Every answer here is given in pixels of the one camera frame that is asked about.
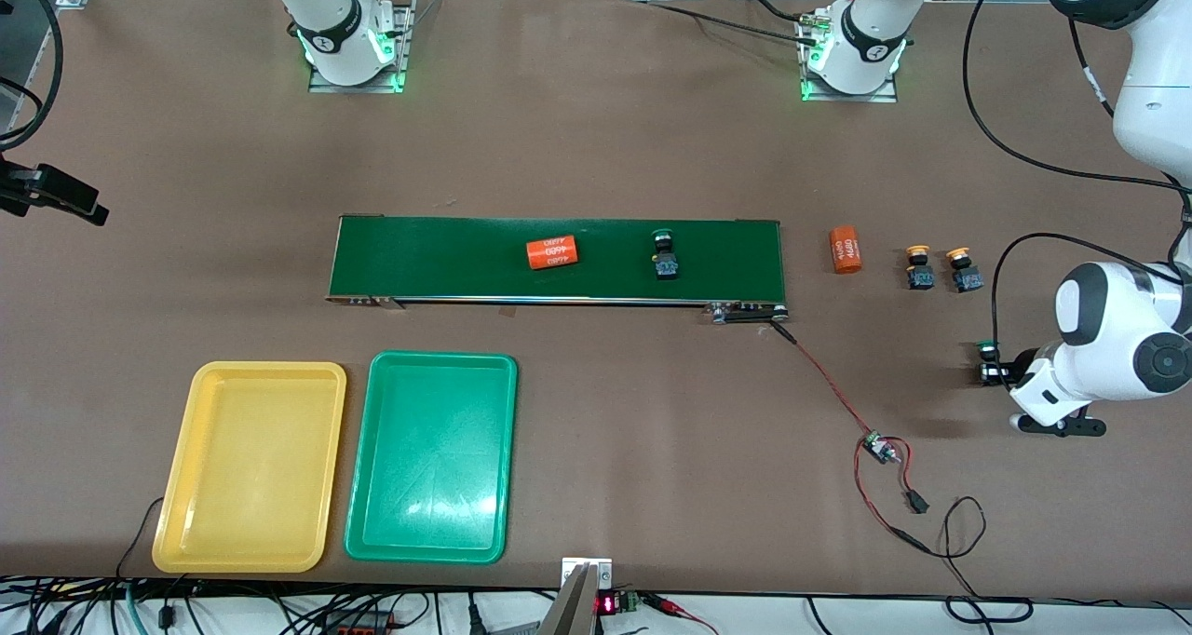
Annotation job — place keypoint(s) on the green plastic tray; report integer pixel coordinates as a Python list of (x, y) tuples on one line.
[(428, 467)]

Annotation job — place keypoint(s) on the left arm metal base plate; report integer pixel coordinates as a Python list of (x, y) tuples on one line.
[(885, 96)]

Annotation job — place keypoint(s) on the green conveyor belt unit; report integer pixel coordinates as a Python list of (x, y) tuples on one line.
[(419, 258)]

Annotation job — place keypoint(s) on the yellow plastic tray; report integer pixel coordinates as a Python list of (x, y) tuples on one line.
[(247, 467)]

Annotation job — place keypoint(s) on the yellow push button switch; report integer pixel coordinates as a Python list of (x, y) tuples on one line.
[(920, 276), (967, 279)]

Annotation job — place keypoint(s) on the red clip lead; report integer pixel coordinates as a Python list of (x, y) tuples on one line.
[(670, 605)]

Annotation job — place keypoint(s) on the red digit display module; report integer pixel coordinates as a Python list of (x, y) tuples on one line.
[(607, 604)]

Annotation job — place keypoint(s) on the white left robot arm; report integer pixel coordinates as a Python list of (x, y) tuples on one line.
[(1155, 104)]

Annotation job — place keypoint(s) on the black inline connector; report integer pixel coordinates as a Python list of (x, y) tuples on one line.
[(918, 502)]

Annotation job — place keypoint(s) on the small controller circuit board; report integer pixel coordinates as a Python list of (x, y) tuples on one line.
[(875, 447)]

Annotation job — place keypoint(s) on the brown tape piece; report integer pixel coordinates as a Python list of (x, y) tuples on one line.
[(510, 312)]

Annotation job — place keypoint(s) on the orange cylinder white print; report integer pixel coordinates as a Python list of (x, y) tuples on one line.
[(846, 250), (552, 252)]

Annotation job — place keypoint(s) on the green push button switch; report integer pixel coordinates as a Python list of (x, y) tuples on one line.
[(987, 372), (665, 264)]

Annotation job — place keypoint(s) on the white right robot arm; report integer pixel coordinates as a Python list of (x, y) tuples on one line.
[(326, 11)]

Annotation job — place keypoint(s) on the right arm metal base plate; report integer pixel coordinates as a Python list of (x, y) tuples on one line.
[(404, 58)]

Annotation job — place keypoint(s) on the power strip red switches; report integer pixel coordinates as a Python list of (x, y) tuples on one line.
[(358, 628)]

